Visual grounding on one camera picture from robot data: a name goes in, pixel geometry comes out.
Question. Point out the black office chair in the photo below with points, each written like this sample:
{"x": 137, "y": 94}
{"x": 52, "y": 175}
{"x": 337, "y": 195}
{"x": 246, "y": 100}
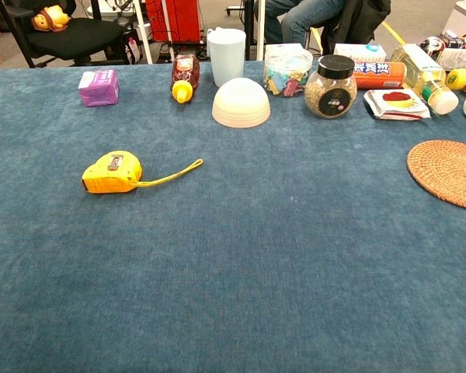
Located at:
{"x": 74, "y": 37}

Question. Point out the orange cylindrical snack pack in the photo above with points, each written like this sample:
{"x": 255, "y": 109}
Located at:
{"x": 376, "y": 77}

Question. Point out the purple tissue pack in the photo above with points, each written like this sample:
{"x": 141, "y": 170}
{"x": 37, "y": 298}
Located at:
{"x": 99, "y": 89}

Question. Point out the black slanted stand pole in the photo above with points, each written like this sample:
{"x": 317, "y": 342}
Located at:
{"x": 15, "y": 37}

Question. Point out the white blue milk carton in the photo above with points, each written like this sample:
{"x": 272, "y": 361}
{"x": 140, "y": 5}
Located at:
{"x": 353, "y": 52}

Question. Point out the round woven rattan coaster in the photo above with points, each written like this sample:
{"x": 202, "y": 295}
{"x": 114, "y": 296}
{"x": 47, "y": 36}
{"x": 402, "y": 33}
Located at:
{"x": 446, "y": 171}

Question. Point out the black jacket on chair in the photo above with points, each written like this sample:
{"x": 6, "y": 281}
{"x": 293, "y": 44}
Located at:
{"x": 361, "y": 19}

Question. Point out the white upturned bowl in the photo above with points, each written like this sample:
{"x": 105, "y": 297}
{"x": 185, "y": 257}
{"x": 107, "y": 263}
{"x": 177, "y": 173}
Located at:
{"x": 240, "y": 103}

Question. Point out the small white pink bottle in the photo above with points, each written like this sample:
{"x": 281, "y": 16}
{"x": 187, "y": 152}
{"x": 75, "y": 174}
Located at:
{"x": 133, "y": 48}

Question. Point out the yellow oil bottle white cap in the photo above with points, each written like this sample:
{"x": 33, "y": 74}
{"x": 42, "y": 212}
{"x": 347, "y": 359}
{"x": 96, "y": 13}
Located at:
{"x": 419, "y": 66}

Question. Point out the yellow tape measure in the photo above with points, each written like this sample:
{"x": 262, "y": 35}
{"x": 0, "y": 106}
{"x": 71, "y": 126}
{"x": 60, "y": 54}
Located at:
{"x": 112, "y": 175}

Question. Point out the white slanted stand leg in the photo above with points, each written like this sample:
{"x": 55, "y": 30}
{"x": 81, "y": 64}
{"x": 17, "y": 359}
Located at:
{"x": 143, "y": 31}

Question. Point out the light blue plastic cup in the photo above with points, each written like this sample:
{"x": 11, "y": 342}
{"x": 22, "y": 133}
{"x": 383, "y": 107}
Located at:
{"x": 227, "y": 58}

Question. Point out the blue tablecloth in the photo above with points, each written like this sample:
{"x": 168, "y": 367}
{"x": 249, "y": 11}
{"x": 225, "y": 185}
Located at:
{"x": 233, "y": 272}

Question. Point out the yellow plush toy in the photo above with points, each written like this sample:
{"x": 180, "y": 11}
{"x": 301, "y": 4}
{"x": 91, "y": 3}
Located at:
{"x": 50, "y": 17}

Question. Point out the black camera tripod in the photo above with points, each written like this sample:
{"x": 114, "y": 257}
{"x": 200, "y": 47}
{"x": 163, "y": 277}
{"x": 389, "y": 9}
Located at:
{"x": 250, "y": 31}

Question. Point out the dark bottle with floral label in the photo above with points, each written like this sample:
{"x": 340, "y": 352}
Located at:
{"x": 431, "y": 44}

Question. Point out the round grain jar black lid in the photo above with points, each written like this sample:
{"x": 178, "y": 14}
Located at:
{"x": 330, "y": 97}

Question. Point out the white upright table leg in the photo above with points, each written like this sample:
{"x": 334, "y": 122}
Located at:
{"x": 260, "y": 31}

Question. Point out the clear tub of colourful clips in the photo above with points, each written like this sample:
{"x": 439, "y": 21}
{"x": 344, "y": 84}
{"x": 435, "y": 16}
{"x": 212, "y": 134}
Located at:
{"x": 283, "y": 66}

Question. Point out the white snack packet red print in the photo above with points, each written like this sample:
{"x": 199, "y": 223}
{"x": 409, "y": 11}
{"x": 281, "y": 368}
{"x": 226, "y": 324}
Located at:
{"x": 396, "y": 103}

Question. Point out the red cabinet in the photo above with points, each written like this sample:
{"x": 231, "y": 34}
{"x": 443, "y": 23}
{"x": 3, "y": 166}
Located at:
{"x": 178, "y": 19}

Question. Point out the syrup bottle with yellow cap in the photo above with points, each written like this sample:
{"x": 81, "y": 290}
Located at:
{"x": 184, "y": 72}

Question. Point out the person in blue jeans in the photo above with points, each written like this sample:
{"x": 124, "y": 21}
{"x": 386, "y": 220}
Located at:
{"x": 295, "y": 19}

